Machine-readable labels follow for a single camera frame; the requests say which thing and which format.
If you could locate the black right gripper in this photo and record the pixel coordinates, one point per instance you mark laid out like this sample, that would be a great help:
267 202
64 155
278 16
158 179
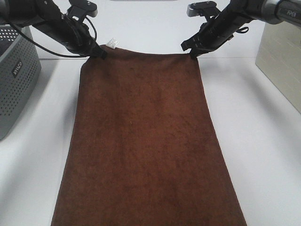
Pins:
214 33

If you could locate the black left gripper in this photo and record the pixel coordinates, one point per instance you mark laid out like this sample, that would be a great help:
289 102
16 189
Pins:
69 30

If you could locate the brown towel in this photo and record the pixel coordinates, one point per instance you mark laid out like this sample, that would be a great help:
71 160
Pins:
144 151

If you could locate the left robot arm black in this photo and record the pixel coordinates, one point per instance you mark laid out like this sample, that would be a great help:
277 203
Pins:
23 13

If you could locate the grey perforated plastic basket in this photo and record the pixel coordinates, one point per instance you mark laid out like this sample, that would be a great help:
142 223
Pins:
19 71

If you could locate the beige storage box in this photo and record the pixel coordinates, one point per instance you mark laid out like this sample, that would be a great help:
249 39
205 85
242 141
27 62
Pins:
279 58

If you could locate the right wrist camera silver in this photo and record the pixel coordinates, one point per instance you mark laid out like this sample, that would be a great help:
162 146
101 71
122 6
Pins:
205 8

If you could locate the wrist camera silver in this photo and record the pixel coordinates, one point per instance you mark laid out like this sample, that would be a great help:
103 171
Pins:
205 8
82 8

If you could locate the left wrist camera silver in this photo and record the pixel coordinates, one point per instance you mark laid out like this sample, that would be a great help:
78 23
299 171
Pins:
82 8

